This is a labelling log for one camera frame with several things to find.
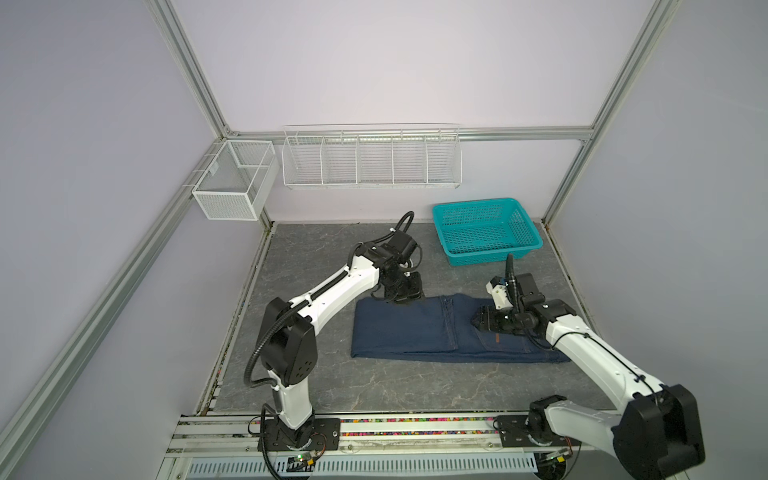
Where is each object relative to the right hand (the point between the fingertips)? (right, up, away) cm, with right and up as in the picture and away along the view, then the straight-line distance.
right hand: (484, 322), depth 84 cm
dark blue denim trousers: (-12, -3, +7) cm, 14 cm away
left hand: (-18, +6, -4) cm, 19 cm away
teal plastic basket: (+11, +29, +36) cm, 47 cm away
